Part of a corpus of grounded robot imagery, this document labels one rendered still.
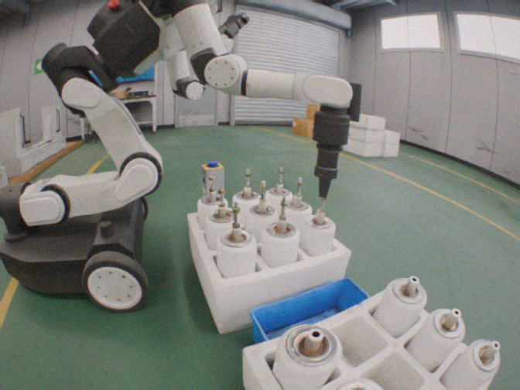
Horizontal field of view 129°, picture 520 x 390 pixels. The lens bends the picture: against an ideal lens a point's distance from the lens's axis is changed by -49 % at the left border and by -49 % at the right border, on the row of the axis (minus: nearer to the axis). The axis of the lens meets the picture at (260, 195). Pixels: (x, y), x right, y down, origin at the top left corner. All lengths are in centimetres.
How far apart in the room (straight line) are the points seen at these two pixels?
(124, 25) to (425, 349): 100
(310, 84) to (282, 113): 571
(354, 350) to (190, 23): 82
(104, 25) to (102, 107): 25
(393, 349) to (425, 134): 565
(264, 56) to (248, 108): 138
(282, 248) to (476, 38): 570
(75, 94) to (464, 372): 108
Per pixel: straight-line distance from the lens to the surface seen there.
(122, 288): 72
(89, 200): 84
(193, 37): 58
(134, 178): 74
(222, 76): 54
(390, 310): 49
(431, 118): 591
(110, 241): 70
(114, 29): 75
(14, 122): 292
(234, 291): 56
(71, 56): 82
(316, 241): 64
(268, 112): 607
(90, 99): 75
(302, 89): 54
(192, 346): 66
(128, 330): 73
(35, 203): 89
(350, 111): 60
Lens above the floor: 55
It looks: 22 degrees down
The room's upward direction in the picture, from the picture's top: 3 degrees clockwise
